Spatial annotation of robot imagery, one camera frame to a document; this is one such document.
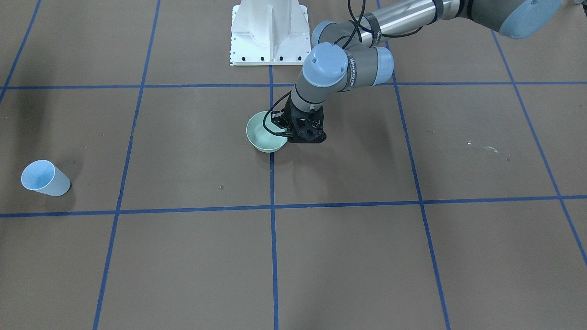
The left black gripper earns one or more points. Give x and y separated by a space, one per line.
290 112

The mint green bowl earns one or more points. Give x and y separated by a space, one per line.
261 138

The light blue plastic cup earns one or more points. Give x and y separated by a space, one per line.
44 177

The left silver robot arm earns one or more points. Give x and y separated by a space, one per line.
349 55

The white column pedestal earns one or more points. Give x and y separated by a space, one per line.
269 33

